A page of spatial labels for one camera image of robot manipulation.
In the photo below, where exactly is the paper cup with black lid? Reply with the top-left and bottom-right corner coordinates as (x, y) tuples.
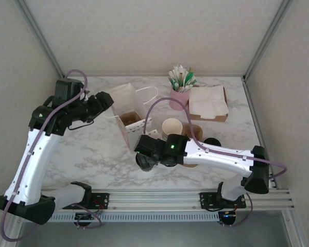
(135, 153), (158, 172)

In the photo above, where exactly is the small circuit board with LED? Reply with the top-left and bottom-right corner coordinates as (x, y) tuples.
(220, 210), (239, 222)
(74, 212), (104, 222)

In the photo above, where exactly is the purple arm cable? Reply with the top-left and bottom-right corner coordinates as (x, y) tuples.
(143, 97), (288, 181)
(1, 69), (90, 242)

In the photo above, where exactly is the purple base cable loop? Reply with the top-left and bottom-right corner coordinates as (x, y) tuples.
(76, 205), (102, 230)
(220, 192), (254, 228)

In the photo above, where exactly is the stack of paper cups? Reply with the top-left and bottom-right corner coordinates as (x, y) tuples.
(161, 118), (183, 142)

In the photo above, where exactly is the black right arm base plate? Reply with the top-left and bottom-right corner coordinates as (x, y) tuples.
(199, 191), (248, 212)

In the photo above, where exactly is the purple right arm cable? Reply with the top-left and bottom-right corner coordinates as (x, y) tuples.
(143, 97), (288, 181)

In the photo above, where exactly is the brown cardboard napkin tray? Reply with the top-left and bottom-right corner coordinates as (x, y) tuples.
(187, 86), (230, 123)

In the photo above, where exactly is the aluminium table side rail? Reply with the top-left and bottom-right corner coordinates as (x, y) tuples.
(243, 77), (304, 247)

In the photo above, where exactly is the pink holder cup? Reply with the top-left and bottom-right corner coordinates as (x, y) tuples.
(169, 86), (191, 111)

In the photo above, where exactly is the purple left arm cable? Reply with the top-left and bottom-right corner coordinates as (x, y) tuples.
(1, 69), (90, 242)

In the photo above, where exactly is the stack of white napkins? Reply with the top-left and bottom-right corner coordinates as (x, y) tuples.
(188, 85), (230, 119)

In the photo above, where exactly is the aluminium front rail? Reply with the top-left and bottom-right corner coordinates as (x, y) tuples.
(91, 189), (296, 212)

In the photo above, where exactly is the stack of black cup lids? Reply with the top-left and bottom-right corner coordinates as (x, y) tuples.
(203, 137), (221, 148)

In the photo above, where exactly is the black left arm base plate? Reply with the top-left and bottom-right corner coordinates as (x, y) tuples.
(82, 192), (111, 210)

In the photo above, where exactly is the patterned paper gift bag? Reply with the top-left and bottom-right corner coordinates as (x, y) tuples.
(102, 82), (159, 152)

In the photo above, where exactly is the white slotted cable duct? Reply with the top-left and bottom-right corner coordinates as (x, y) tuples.
(48, 211), (221, 223)

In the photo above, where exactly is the aluminium frame post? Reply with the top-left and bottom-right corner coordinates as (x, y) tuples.
(243, 0), (296, 82)
(15, 0), (67, 82)

